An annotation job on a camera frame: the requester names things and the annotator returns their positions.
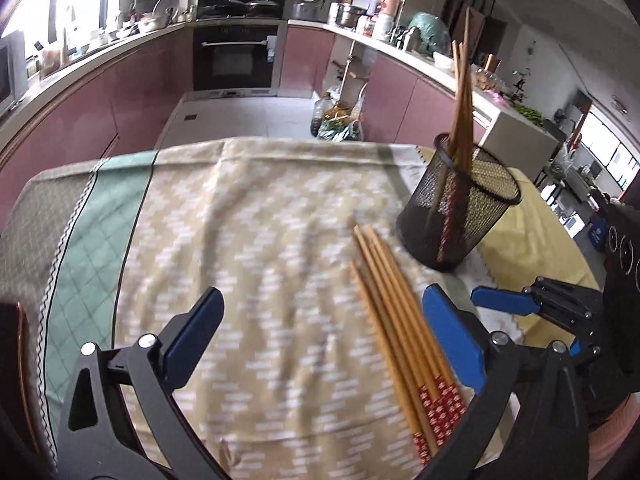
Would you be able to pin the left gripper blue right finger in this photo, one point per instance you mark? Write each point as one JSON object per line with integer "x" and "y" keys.
{"x": 462, "y": 352}

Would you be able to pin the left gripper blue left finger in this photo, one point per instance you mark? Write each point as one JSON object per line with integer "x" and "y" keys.
{"x": 186, "y": 337}

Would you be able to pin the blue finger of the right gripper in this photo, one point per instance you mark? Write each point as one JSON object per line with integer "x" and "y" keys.
{"x": 516, "y": 303}

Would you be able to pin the white microwave oven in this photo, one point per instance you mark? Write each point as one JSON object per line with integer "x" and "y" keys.
{"x": 13, "y": 73}

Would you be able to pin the pink sleeve forearm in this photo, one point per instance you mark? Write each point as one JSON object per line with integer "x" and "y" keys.
{"x": 607, "y": 439}

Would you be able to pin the black mesh utensil cup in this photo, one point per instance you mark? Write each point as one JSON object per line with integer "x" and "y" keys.
{"x": 493, "y": 189}

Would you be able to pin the white rice cooker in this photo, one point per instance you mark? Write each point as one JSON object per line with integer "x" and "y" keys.
{"x": 306, "y": 10}

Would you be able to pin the patterned beige green tablecloth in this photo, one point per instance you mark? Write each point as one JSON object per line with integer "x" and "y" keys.
{"x": 293, "y": 385}

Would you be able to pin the bag of vegetables on floor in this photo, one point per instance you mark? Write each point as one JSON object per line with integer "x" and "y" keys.
{"x": 334, "y": 121}

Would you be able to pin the black built-in oven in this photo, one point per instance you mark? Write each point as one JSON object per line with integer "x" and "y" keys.
{"x": 234, "y": 57}

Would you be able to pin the pink left base cabinets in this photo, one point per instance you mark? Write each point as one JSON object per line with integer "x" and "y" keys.
{"x": 115, "y": 102}

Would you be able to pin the bamboo chopstick red end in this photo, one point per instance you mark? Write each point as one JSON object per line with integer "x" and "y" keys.
{"x": 457, "y": 110}
{"x": 443, "y": 418}
{"x": 400, "y": 339}
{"x": 462, "y": 120}
{"x": 398, "y": 379}
{"x": 444, "y": 377}
{"x": 466, "y": 38}

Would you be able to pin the steel stock pot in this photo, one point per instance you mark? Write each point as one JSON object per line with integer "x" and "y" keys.
{"x": 347, "y": 15}

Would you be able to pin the yellow cloth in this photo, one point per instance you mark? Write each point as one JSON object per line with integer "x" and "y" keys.
{"x": 528, "y": 242}

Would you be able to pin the black wok with lid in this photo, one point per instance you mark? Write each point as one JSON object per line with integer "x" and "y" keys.
{"x": 257, "y": 7}

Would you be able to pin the round steel pot lid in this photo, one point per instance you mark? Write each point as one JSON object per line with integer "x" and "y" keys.
{"x": 167, "y": 9}

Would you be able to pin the pink right base cabinets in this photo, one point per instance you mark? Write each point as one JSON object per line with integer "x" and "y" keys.
{"x": 405, "y": 98}

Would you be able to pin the pink thermos jug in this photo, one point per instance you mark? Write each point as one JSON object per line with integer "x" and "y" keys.
{"x": 386, "y": 20}

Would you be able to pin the green herbs on counter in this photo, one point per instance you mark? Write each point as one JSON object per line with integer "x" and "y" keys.
{"x": 530, "y": 114}

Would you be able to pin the green wrapped bundle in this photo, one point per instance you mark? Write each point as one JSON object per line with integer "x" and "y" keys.
{"x": 434, "y": 34}

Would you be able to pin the pink base cabinets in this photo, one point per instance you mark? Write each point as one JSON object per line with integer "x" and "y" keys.
{"x": 115, "y": 102}
{"x": 405, "y": 98}

